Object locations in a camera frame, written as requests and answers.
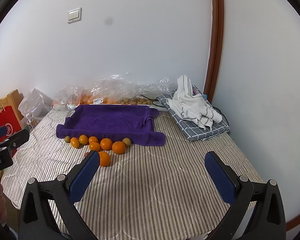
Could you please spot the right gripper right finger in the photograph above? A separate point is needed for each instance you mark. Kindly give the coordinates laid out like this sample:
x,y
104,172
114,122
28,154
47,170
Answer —
x,y
268,218

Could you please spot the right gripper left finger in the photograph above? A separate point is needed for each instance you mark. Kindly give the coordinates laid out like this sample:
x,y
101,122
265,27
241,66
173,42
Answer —
x,y
36,218

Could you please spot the small green-brown fruit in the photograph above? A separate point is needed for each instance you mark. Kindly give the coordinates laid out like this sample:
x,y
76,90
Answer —
x,y
67,139

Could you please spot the oval orange fruit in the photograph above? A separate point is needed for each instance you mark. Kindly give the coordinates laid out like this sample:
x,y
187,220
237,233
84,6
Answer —
x,y
74,142

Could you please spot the big blemished orange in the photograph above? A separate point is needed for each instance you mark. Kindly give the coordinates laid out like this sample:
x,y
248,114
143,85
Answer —
x,y
105,159

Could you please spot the orange tangerine with stem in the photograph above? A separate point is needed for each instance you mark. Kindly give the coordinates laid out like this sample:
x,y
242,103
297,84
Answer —
x,y
119,147

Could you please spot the large green-brown fruit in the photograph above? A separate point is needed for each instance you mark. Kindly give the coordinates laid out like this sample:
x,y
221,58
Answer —
x,y
127,142

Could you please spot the red paper bag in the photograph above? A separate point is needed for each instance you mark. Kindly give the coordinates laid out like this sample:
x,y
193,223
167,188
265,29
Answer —
x,y
9,125

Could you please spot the crumpled clear bag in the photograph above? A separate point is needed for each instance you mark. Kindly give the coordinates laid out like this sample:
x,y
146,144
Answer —
x,y
35,105

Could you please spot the clear plastic bag left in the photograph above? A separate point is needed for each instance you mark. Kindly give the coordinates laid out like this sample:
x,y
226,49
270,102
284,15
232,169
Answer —
x,y
68,98

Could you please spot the striped quilt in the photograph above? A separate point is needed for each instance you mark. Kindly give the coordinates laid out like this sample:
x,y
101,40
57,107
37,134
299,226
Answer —
x,y
149,192

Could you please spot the grey checked folded cloth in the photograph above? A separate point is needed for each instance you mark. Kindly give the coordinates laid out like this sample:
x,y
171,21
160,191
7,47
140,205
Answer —
x,y
191,131

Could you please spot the purple towel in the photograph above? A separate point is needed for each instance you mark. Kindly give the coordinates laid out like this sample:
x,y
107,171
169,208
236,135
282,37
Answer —
x,y
115,122

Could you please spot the clear plastic fruit bag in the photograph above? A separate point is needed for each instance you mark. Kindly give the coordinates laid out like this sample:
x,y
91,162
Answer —
x,y
123,89

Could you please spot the white striped towel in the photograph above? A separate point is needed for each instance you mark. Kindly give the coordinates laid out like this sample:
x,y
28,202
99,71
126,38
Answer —
x,y
192,107

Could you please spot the white wall switch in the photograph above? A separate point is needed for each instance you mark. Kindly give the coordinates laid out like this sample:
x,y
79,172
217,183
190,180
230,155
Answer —
x,y
74,15

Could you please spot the brown wooden door frame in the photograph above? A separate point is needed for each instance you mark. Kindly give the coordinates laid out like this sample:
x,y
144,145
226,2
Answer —
x,y
216,44

